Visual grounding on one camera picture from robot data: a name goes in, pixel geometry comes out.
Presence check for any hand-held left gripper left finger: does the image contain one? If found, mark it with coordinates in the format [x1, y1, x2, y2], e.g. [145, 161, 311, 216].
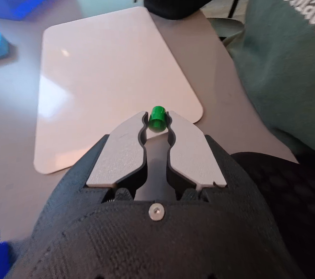
[86, 110, 149, 190]

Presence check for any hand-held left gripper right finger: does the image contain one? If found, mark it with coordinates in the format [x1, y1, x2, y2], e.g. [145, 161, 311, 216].
[166, 110, 227, 190]

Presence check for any green marker cap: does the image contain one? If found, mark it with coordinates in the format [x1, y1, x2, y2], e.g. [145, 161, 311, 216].
[148, 106, 168, 134]

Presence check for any white whiteboard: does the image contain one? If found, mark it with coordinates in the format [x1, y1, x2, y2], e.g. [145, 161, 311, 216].
[33, 6, 204, 175]

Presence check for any blue foam eraser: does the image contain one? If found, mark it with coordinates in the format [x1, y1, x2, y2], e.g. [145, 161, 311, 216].
[0, 33, 11, 60]

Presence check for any person's green sweatshirt torso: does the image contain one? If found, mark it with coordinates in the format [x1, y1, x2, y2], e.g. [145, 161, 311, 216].
[223, 0, 315, 159]

